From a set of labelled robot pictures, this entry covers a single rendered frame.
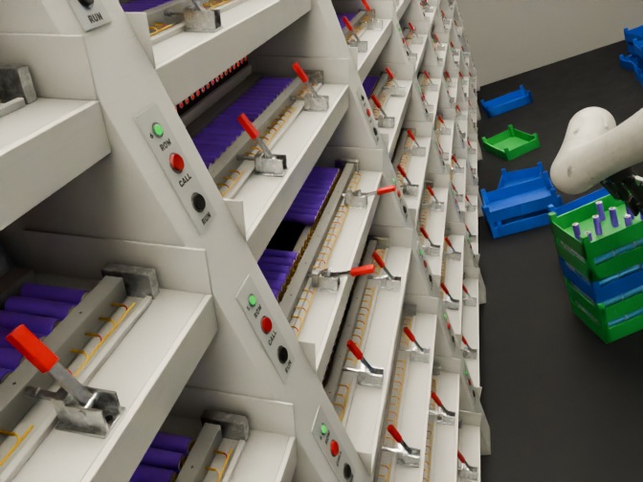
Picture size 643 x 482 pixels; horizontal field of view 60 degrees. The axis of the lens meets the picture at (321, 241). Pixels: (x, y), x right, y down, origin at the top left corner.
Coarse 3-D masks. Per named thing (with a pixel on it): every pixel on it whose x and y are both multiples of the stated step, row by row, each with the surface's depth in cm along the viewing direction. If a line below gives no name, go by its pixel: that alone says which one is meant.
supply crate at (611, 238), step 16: (576, 208) 176; (592, 208) 176; (608, 208) 177; (624, 208) 175; (560, 224) 177; (592, 224) 174; (608, 224) 171; (624, 224) 168; (640, 224) 158; (576, 240) 162; (592, 240) 167; (608, 240) 159; (624, 240) 159; (592, 256) 160
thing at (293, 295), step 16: (352, 176) 116; (336, 192) 106; (336, 208) 101; (320, 224) 96; (320, 240) 91; (304, 256) 87; (304, 272) 83; (288, 288) 80; (288, 304) 77; (288, 320) 75
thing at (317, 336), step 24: (360, 168) 119; (360, 216) 102; (336, 240) 95; (360, 240) 96; (336, 264) 89; (312, 312) 79; (336, 312) 79; (312, 336) 75; (336, 336) 81; (312, 360) 68
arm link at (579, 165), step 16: (640, 112) 109; (624, 128) 113; (640, 128) 108; (576, 144) 134; (592, 144) 123; (608, 144) 118; (624, 144) 113; (640, 144) 110; (560, 160) 134; (576, 160) 128; (592, 160) 123; (608, 160) 119; (624, 160) 116; (640, 160) 114; (560, 176) 133; (576, 176) 129; (592, 176) 126; (608, 176) 126; (576, 192) 135
